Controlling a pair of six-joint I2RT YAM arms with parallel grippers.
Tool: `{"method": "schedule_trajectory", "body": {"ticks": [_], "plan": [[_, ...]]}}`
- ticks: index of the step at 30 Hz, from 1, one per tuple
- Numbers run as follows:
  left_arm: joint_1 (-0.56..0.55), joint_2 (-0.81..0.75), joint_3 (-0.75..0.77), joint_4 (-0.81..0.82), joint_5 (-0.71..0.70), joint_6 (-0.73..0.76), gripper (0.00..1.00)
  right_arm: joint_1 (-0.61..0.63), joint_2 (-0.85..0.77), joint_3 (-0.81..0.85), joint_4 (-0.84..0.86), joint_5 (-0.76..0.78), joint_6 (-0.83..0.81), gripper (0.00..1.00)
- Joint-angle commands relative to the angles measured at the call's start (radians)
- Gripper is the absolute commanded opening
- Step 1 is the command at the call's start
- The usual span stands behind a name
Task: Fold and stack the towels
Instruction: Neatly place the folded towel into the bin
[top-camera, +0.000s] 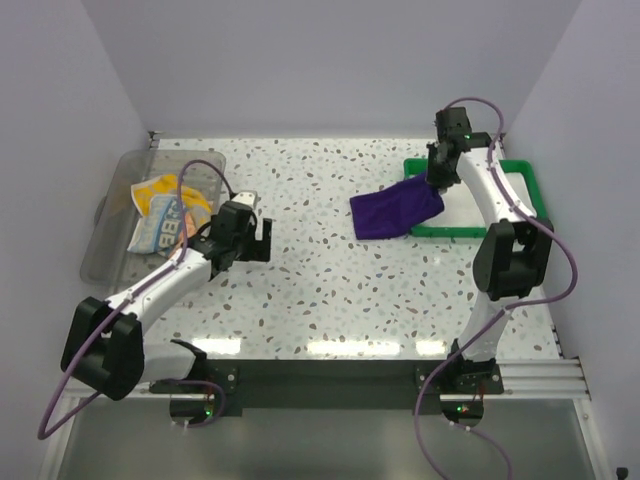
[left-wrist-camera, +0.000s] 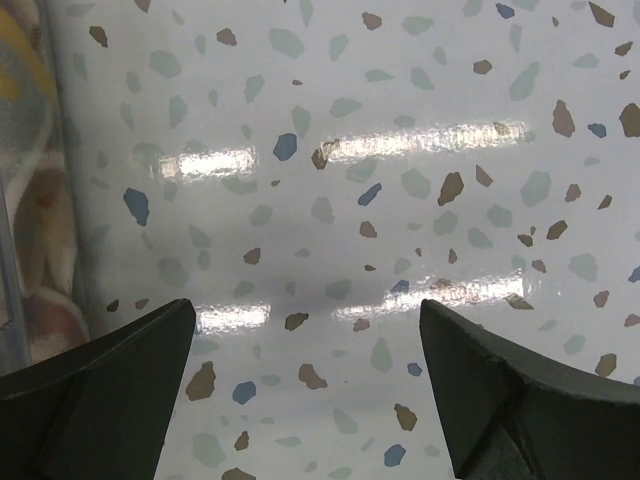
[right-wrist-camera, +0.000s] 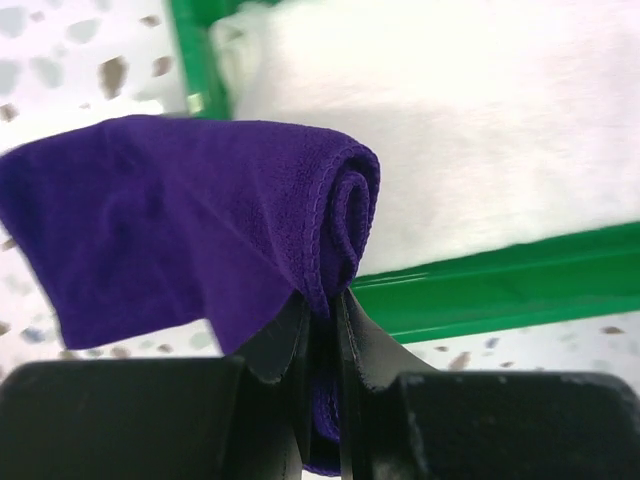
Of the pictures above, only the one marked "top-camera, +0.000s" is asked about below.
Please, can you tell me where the aluminium frame rail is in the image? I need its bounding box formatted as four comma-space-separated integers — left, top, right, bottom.
63, 357, 594, 401

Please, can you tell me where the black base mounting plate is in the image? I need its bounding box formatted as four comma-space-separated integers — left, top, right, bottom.
149, 359, 505, 416

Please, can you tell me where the green plastic tray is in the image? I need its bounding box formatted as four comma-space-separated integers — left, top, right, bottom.
410, 160, 548, 238

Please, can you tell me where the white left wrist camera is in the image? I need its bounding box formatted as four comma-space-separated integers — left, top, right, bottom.
231, 190, 259, 211

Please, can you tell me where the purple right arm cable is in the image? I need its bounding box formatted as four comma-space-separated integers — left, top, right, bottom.
412, 96, 580, 480

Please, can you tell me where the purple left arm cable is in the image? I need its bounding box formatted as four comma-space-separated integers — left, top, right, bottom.
37, 159, 241, 441

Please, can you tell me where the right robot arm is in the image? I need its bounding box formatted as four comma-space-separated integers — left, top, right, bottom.
426, 105, 552, 393

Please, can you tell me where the yellow grey patterned towel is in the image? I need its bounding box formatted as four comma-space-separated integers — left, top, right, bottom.
130, 174, 209, 216

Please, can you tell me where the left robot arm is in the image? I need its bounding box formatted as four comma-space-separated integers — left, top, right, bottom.
61, 191, 272, 400

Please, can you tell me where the purple towel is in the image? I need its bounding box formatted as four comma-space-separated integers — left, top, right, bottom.
350, 172, 445, 240

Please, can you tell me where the white towel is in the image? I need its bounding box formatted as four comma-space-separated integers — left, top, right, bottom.
421, 173, 537, 228

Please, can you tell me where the clear grey plastic bin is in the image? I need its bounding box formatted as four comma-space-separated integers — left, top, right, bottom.
80, 149, 226, 290

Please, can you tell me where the colourful patterned towel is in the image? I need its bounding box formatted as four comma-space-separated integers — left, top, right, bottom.
127, 194, 212, 258

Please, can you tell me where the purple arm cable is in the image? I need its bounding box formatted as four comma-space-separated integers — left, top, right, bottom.
412, 96, 580, 480
37, 159, 241, 441

